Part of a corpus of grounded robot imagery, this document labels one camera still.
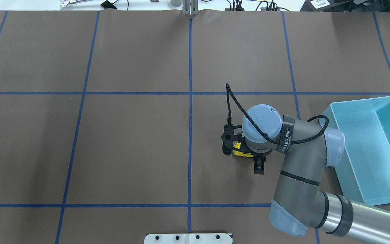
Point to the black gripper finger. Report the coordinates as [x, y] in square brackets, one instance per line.
[259, 163]

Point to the yellow beetle toy car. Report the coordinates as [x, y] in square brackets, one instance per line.
[240, 154]

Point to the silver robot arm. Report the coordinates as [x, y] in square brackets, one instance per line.
[299, 203]

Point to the light blue plastic bin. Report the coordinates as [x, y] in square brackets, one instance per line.
[364, 170]

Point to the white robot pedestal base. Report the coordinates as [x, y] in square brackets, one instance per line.
[189, 238]

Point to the aluminium frame post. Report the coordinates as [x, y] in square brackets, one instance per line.
[190, 7]

